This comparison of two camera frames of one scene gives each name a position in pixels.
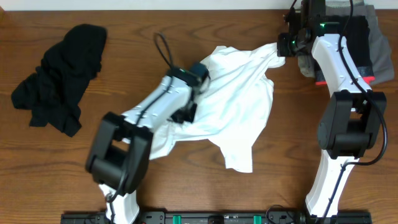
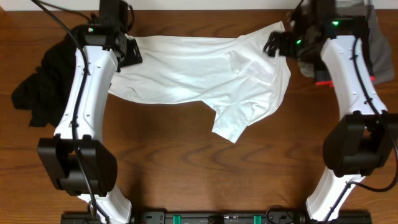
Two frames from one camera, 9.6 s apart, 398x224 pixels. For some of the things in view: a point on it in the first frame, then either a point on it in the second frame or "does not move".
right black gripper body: (290, 46) does not move
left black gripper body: (187, 114) to (132, 55)
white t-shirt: (232, 104) to (242, 79)
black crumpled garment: (53, 93) does not move
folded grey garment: (381, 61) does not move
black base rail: (216, 218) does not move
